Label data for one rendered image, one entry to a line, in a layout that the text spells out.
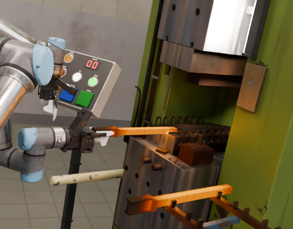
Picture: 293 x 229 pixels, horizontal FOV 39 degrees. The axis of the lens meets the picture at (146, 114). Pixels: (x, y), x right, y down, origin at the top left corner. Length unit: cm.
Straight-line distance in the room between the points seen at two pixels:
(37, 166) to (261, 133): 82
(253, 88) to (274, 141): 21
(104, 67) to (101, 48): 270
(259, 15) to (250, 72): 21
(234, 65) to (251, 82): 25
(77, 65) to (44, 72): 89
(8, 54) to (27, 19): 331
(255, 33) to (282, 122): 34
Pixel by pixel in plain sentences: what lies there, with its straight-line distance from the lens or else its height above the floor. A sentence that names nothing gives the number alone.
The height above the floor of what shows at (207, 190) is 94.
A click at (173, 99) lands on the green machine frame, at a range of 202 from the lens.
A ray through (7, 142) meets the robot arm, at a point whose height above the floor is 95.
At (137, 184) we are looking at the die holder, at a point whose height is 73.
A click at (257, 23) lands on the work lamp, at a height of 150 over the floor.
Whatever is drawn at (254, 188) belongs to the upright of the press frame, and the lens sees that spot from 166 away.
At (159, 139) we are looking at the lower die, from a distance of 182.
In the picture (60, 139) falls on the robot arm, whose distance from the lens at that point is 149.
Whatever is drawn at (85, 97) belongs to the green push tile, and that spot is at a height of 102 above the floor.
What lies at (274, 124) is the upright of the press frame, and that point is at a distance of 158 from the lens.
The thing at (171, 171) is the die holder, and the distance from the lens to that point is 168.
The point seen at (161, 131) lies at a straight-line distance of 176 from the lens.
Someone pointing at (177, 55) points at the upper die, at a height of 132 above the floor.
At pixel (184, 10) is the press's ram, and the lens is 174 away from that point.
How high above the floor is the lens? 149
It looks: 14 degrees down
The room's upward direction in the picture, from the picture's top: 11 degrees clockwise
